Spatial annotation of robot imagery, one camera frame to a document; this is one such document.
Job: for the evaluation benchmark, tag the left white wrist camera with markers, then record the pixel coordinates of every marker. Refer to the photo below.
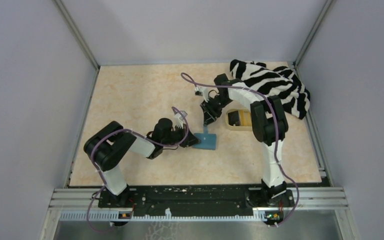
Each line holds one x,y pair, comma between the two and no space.
180,118

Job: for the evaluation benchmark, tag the white slotted cable duct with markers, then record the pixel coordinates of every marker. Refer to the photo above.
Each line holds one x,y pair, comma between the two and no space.
116,216

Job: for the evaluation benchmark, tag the blue leather card holder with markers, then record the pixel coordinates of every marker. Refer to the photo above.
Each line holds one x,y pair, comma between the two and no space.
207,140

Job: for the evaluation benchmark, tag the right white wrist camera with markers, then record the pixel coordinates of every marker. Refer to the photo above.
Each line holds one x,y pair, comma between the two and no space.
203,92

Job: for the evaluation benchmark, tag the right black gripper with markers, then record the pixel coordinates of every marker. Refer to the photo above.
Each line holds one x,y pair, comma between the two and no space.
210,115

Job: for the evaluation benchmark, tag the stack of cards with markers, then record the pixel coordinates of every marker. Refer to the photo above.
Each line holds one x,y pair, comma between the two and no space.
239,118

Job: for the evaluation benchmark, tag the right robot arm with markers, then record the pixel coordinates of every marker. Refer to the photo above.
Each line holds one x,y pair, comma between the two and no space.
268,122

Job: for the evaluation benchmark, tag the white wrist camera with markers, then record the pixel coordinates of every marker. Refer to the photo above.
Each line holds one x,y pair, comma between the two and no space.
180,118
203,92

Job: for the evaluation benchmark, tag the zebra striped cloth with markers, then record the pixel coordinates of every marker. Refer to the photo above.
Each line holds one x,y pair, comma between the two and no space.
280,81

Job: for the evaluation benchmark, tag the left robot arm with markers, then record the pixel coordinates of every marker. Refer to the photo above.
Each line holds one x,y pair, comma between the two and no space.
107,147

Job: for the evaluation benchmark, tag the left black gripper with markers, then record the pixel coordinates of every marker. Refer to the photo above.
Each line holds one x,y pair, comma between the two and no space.
190,140

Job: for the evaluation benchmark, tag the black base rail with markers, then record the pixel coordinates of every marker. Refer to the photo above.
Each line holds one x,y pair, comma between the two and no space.
220,200

